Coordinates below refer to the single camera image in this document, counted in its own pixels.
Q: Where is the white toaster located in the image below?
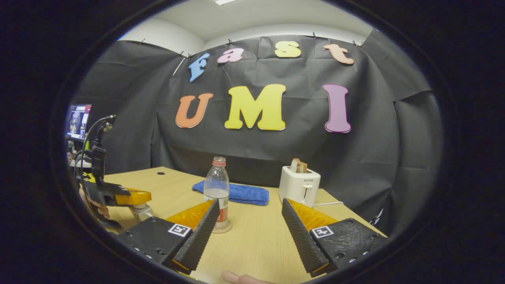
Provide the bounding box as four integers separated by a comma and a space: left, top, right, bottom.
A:
279, 166, 321, 208

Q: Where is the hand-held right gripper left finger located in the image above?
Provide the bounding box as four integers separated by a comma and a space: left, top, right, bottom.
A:
118, 198, 221, 276

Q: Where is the blue folded towel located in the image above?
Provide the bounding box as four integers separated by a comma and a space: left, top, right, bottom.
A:
192, 180, 270, 206

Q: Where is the white floral teacup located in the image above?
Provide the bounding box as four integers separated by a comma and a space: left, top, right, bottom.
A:
129, 206, 155, 222

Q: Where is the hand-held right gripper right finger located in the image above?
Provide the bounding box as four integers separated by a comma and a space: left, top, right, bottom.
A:
281, 198, 388, 278

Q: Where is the clear plastic water bottle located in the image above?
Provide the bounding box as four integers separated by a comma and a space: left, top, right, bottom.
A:
203, 157, 232, 232

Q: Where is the computer monitor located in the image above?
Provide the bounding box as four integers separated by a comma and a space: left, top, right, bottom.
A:
67, 104, 92, 140

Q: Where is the toasted bread slice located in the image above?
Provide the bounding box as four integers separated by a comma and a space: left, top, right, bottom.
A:
290, 158, 308, 174

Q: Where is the black backdrop cloth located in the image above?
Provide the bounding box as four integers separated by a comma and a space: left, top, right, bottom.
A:
69, 35, 442, 237

